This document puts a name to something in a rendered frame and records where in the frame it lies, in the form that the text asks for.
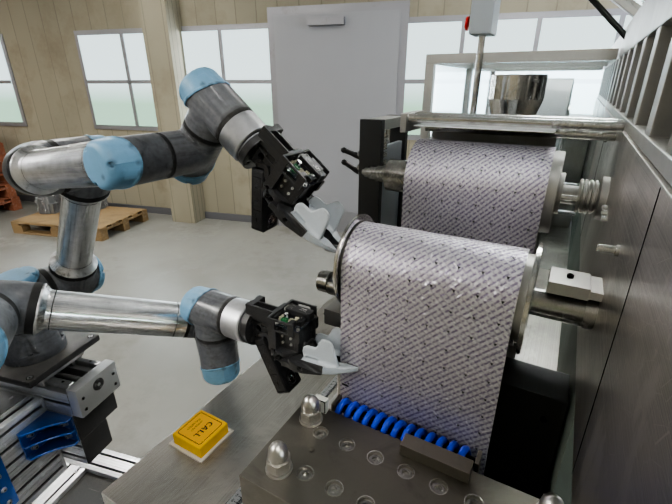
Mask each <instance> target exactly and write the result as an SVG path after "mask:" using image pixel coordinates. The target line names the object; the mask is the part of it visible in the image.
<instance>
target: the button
mask: <svg viewBox="0 0 672 504"><path fill-rule="evenodd" d="M227 433H228V424H227V422H225V421H223V420H221V419H219V418H217V417H215V416H213V415H211V414H209V413H207V412H205V411H203V410H200V411H199V412H198V413H197V414H195V415H194V416H193V417H192V418H191V419H189V420H188V421H187V422H186V423H185V424H184V425H182V426H181V427H180V428H179V429H178V430H176V431H175V432H174V433H173V439H174V443H175V444H177V445H179V446H180V447H182V448H184V449H186V450H187V451H189V452H191V453H192V454H194V455H196V456H198V457H199V458H202V457H203V456H204V455H205V454H206V453H207V452H208V451H209V450H210V449H211V448H213V447H214V446H215V445H216V444H217V443H218V442H219V441H220V440H221V439H222V438H223V437H224V436H225V435H226V434H227Z"/></svg>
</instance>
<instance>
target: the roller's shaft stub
mask: <svg viewBox="0 0 672 504"><path fill-rule="evenodd" d="M598 308H599V301H594V300H588V301H584V300H580V299H575V298H570V297H565V296H561V295H556V294H551V293H547V292H546V289H543V288H538V287H535V291H534V296H533V300H532V305H531V310H530V311H532V312H537V313H541V314H545V315H550V316H554V317H558V318H562V319H567V320H571V321H575V322H579V323H580V326H581V328H584V329H588V330H591V329H593V327H594V324H595V321H596V318H597V313H598Z"/></svg>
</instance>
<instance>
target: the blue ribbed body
mask: <svg viewBox="0 0 672 504"><path fill-rule="evenodd" d="M341 412H342V413H344V415H343V416H344V417H347V418H349V419H350V418H351V416H352V417H353V418H352V420H354V421H356V422H359V421H360V420H361V421H362V422H361V424H363V425H366V426H368V425H369V424H371V427H370V428H373V429H375V430H378V428H380V429H381V430H380V432H382V433H385V434H387V432H390V436H392V437H394V438H397V436H399V437H400V440H401V441H402V440H403V438H404V436H405V434H406V433H408V434H410V435H413V436H415V437H418V438H420V439H422V440H425V441H427V442H430V443H432V444H435V445H437V446H439V447H442V448H444V449H447V450H449V451H452V452H454V453H456V454H459V455H461V456H464V457H466V458H469V459H471V460H473V461H474V463H475V460H476V457H473V456H471V449H470V447H469V446H467V445H463V446H462V447H461V448H460V446H459V443H458V442H457V441H455V440H454V441H451V442H450V443H449V441H448V439H447V437H445V436H441V437H440V438H439V439H438V436H437V434H436V433H435V432H430V433H429V434H428V433H427V431H426V429H424V428H419V429H418V430H417V427H416V425H414V424H409V425H407V423H406V421H404V420H399V421H397V418H396V417H394V416H390V417H388V416H387V414H386V413H384V412H381V413H378V411H377V410H376V409H374V408H372V409H369V407H368V406H367V405H360V403H359V402H357V401H354V402H352V401H351V400H350V399H349V398H344V399H342V400H341V401H340V402H339V403H338V405H337V407H336V409H335V413H337V414H341Z"/></svg>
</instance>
